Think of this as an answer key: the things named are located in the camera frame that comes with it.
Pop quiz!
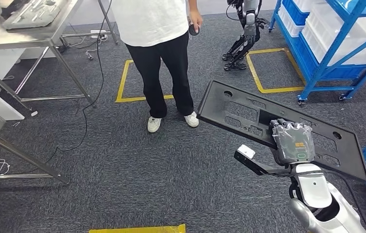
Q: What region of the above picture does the white plastic bin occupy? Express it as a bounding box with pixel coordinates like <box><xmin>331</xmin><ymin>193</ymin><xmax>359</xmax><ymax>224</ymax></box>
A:
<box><xmin>302</xmin><ymin>11</ymin><xmax>366</xmax><ymax>67</ymax></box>
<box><xmin>278</xmin><ymin>4</ymin><xmax>304</xmax><ymax>38</ymax></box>

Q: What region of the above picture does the black plastic frame part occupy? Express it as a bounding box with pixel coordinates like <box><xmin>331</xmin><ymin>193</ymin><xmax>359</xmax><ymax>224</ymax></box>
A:
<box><xmin>196</xmin><ymin>80</ymin><xmax>366</xmax><ymax>183</ymax></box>

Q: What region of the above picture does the stainless steel table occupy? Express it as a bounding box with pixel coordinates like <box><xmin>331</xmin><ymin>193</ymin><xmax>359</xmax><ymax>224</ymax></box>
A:
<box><xmin>0</xmin><ymin>0</ymin><xmax>120</xmax><ymax>108</ymax></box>

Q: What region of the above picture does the person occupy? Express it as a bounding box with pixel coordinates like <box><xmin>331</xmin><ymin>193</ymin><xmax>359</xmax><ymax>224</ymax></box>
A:
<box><xmin>110</xmin><ymin>0</ymin><xmax>203</xmax><ymax>134</ymax></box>

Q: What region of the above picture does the person's left hand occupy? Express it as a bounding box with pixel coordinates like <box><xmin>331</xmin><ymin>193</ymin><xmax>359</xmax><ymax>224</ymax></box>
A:
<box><xmin>189</xmin><ymin>9</ymin><xmax>203</xmax><ymax>33</ymax></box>

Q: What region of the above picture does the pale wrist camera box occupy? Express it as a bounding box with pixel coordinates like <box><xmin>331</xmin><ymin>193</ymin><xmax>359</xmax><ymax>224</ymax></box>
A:
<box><xmin>236</xmin><ymin>145</ymin><xmax>256</xmax><ymax>160</ymax></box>

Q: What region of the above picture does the white power strip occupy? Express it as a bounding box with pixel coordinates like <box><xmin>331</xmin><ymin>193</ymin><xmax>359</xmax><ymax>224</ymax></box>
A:
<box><xmin>90</xmin><ymin>30</ymin><xmax>108</xmax><ymax>40</ymax></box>

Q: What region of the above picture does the stamped grey metal panel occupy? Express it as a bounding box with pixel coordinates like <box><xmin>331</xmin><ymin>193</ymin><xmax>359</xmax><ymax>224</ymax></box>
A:
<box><xmin>2</xmin><ymin>0</ymin><xmax>62</xmax><ymax>30</ymax></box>

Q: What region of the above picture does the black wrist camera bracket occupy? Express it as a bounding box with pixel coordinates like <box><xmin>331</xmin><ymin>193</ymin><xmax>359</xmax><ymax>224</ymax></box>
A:
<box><xmin>233</xmin><ymin>150</ymin><xmax>296</xmax><ymax>178</ymax></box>

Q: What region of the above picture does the black controller cable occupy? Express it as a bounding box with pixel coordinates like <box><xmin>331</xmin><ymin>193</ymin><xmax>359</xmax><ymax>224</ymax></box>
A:
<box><xmin>25</xmin><ymin>0</ymin><xmax>113</xmax><ymax>174</ymax></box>

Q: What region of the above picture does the blue plastic bin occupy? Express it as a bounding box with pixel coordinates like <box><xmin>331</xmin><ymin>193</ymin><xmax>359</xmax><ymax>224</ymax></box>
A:
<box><xmin>281</xmin><ymin>0</ymin><xmax>311</xmax><ymax>26</ymax></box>

